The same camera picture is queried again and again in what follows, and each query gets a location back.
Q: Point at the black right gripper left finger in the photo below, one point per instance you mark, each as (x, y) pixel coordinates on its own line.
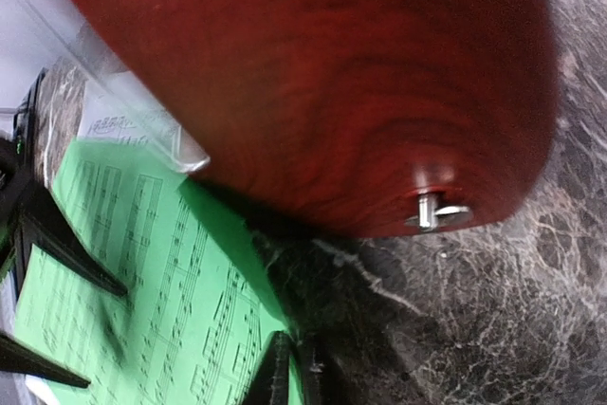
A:
(277, 378)

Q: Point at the red wooden metronome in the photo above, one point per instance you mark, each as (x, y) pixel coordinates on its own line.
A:
(341, 113)

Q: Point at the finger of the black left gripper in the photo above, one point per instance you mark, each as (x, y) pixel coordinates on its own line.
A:
(19, 359)
(30, 212)

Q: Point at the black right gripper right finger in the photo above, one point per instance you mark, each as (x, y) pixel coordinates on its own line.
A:
(313, 365)

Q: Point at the green sheet music page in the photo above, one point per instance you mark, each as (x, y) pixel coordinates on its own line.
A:
(194, 323)

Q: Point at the white sheet music page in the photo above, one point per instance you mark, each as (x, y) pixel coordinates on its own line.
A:
(103, 118)

